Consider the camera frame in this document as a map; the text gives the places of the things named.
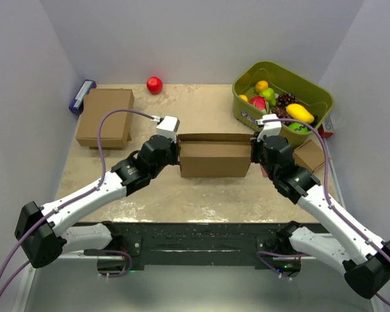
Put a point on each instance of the green lime fruit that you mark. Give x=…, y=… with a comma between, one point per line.
x=298, y=127

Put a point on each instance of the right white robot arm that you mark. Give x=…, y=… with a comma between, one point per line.
x=361, y=256

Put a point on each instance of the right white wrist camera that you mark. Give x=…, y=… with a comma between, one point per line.
x=270, y=126

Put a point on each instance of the red apple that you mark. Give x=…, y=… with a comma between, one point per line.
x=154, y=85

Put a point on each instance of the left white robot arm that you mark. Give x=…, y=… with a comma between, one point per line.
x=40, y=229

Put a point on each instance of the green pear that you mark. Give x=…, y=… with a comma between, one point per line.
x=269, y=95

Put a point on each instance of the red white carton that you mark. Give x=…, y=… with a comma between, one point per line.
x=326, y=128

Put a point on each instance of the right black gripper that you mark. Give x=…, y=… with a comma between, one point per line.
x=255, y=144

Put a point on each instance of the purple white carton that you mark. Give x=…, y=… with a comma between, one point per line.
x=76, y=105

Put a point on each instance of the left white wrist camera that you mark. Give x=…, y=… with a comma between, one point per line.
x=167, y=126

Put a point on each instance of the dark purple grape bunch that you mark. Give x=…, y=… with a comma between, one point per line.
x=283, y=100

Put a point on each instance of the pink notepad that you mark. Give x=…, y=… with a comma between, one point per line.
x=264, y=172

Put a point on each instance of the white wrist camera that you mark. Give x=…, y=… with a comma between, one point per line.
x=270, y=126
x=167, y=126

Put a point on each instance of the orange fruit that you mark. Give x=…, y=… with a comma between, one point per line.
x=260, y=86

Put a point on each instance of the small brown cardboard box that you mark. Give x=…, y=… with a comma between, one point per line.
x=310, y=156

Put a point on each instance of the olive green plastic tub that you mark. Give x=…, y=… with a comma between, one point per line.
x=312, y=97

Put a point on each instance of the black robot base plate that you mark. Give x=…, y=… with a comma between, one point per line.
x=197, y=244

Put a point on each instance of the red grape bunch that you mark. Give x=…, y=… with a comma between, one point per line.
x=280, y=112

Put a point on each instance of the closed brown cardboard box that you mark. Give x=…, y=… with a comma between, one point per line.
x=114, y=128

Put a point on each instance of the small yellow fruit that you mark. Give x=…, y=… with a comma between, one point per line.
x=243, y=97

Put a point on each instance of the pink dragon fruit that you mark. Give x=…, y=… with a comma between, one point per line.
x=260, y=103

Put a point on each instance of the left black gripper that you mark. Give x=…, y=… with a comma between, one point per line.
x=175, y=147

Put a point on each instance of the yellow mango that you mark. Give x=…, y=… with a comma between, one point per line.
x=298, y=112

